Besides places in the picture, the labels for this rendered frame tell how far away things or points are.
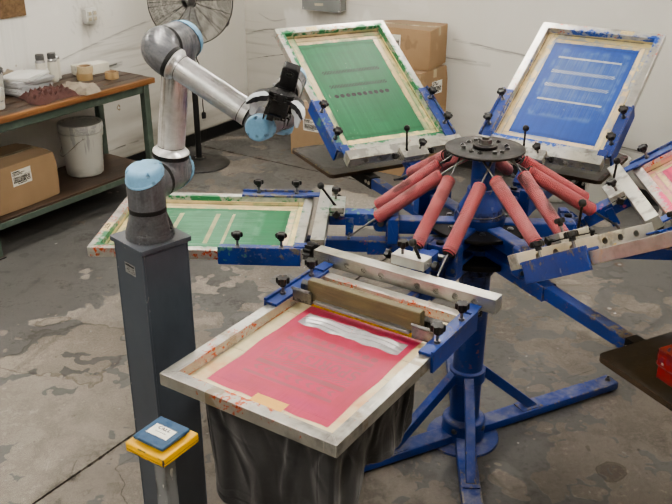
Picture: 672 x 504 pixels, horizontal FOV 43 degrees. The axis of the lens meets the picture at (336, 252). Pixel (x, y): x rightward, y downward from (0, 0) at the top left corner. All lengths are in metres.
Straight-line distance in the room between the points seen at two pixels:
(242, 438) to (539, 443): 1.74
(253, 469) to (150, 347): 0.56
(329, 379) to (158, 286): 0.65
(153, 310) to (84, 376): 1.64
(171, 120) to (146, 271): 0.47
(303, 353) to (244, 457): 0.34
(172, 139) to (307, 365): 0.82
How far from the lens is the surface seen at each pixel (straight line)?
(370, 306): 2.62
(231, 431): 2.49
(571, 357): 4.50
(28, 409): 4.19
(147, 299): 2.71
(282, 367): 2.46
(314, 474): 2.36
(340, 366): 2.46
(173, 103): 2.66
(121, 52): 6.94
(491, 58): 6.80
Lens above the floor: 2.27
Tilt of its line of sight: 25 degrees down
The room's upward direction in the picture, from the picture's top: straight up
